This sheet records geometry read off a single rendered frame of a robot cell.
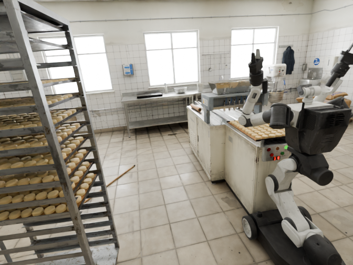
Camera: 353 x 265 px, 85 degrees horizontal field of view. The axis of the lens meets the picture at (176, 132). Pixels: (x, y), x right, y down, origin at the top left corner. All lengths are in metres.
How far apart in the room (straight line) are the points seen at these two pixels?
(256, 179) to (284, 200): 0.27
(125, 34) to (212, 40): 2.20
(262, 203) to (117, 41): 4.50
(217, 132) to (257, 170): 0.71
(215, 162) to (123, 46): 3.72
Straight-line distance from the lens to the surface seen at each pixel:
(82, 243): 1.25
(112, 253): 1.90
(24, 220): 1.28
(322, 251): 1.74
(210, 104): 2.23
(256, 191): 2.01
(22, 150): 1.08
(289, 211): 1.88
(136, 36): 5.23
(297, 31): 6.98
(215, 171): 2.57
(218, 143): 2.41
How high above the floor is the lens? 1.54
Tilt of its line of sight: 19 degrees down
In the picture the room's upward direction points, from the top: 4 degrees counter-clockwise
